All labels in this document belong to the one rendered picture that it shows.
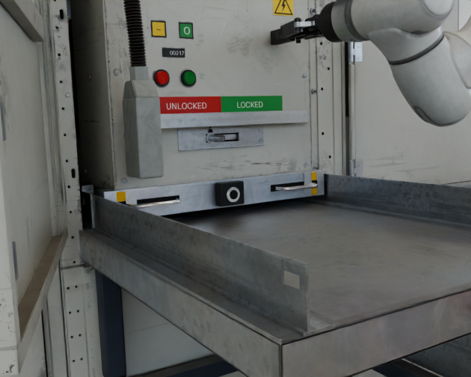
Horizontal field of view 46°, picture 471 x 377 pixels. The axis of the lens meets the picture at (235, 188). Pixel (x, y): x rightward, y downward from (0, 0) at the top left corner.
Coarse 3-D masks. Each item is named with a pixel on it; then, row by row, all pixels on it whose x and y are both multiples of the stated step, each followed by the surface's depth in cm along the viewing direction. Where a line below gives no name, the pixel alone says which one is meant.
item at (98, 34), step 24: (72, 0) 120; (96, 0) 105; (72, 24) 121; (96, 24) 107; (96, 48) 108; (96, 72) 109; (96, 96) 111; (96, 120) 112; (96, 144) 114; (312, 144) 131; (96, 168) 116; (312, 168) 132
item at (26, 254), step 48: (0, 0) 65; (48, 0) 102; (0, 48) 64; (0, 96) 62; (0, 144) 46; (0, 192) 45; (48, 192) 103; (0, 240) 46; (48, 240) 98; (0, 288) 46; (48, 288) 71; (0, 336) 47
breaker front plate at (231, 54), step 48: (144, 0) 107; (192, 0) 112; (240, 0) 118; (144, 48) 108; (192, 48) 113; (240, 48) 119; (288, 48) 125; (288, 96) 126; (192, 144) 114; (240, 144) 120; (288, 144) 127
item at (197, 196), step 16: (256, 176) 123; (272, 176) 124; (288, 176) 127; (320, 176) 132; (96, 192) 109; (112, 192) 106; (144, 192) 109; (160, 192) 111; (176, 192) 112; (192, 192) 114; (208, 192) 116; (256, 192) 123; (272, 192) 125; (288, 192) 127; (320, 192) 132; (144, 208) 109; (160, 208) 111; (176, 208) 113; (192, 208) 115; (208, 208) 117
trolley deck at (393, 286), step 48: (96, 240) 98; (240, 240) 94; (288, 240) 93; (336, 240) 92; (384, 240) 90; (432, 240) 89; (144, 288) 79; (192, 288) 68; (336, 288) 66; (384, 288) 65; (432, 288) 65; (192, 336) 67; (240, 336) 57; (288, 336) 52; (336, 336) 54; (384, 336) 57; (432, 336) 61
